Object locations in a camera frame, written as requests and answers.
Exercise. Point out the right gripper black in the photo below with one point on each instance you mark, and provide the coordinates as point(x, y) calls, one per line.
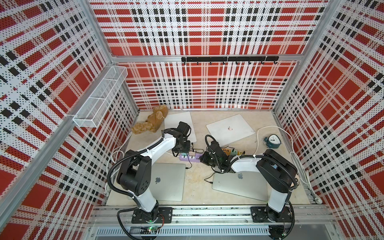
point(203, 158)

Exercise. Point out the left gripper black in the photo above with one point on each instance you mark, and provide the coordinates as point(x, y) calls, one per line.
point(186, 150)

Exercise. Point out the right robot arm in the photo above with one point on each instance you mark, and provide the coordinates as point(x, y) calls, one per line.
point(279, 173)

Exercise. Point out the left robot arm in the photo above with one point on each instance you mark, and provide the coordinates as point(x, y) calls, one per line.
point(131, 176)

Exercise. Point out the white laptop back left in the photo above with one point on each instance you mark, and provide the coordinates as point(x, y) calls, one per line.
point(172, 121)

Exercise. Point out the white laptop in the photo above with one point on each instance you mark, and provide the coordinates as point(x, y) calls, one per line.
point(172, 121)
point(230, 130)

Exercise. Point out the white laptop back right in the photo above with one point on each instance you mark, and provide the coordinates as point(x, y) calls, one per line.
point(230, 130)

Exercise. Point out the silver laptop front left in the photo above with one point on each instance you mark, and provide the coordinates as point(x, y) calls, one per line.
point(167, 183)

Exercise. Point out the silver laptop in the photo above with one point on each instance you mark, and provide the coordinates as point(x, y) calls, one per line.
point(167, 183)
point(245, 184)

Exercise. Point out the silver laptop front right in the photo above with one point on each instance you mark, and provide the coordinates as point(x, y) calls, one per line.
point(245, 184)

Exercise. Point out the orange power strip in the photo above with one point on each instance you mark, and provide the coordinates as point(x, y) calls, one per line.
point(229, 151)

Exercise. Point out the purple power strip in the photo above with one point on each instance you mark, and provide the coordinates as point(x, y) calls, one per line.
point(193, 158)

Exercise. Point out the brown teddy bear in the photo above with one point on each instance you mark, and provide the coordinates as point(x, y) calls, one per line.
point(153, 121)

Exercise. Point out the teal alarm clock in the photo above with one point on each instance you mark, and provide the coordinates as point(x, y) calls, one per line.
point(272, 142)

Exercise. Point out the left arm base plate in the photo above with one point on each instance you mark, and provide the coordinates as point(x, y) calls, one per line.
point(157, 216)

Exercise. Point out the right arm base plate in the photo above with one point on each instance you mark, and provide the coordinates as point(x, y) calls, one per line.
point(266, 215)

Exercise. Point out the black hook rail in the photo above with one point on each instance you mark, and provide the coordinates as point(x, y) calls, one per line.
point(260, 59)

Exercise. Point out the white wire basket shelf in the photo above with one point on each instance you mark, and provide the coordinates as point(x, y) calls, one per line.
point(92, 112)

